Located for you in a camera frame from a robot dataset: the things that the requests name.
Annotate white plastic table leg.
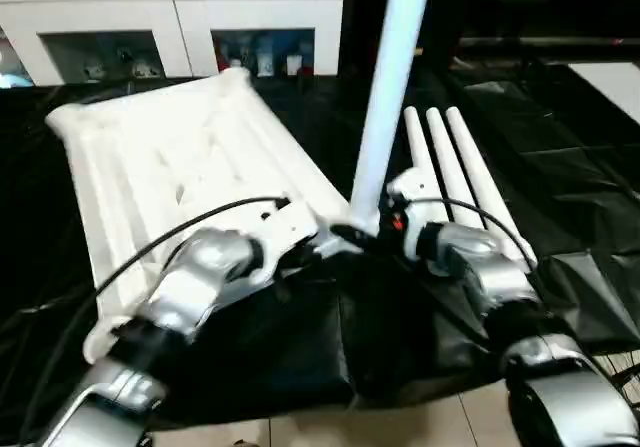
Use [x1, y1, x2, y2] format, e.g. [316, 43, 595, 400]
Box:
[403, 106, 432, 174]
[425, 107, 487, 229]
[444, 106, 539, 269]
[348, 0, 435, 237]

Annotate white plastic table top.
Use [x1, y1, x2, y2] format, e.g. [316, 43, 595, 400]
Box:
[44, 66, 352, 366]

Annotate black work surface mat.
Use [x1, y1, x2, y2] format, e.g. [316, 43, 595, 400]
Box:
[0, 61, 640, 431]

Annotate black metal bar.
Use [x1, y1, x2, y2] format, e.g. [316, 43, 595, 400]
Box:
[457, 36, 640, 50]

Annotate white flat board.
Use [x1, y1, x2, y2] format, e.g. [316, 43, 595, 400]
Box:
[567, 61, 640, 119]

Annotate white glass-door cabinet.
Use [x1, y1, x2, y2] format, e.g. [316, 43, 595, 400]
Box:
[0, 0, 347, 87]

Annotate white and turquoise rack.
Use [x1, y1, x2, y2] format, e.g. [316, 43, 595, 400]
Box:
[0, 26, 36, 88]

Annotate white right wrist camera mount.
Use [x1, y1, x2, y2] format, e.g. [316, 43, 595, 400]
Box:
[387, 165, 442, 261]

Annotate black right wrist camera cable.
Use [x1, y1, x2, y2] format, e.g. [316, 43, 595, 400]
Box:
[398, 195, 539, 269]

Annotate black floor cables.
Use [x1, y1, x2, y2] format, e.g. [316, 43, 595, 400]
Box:
[598, 350, 640, 411]

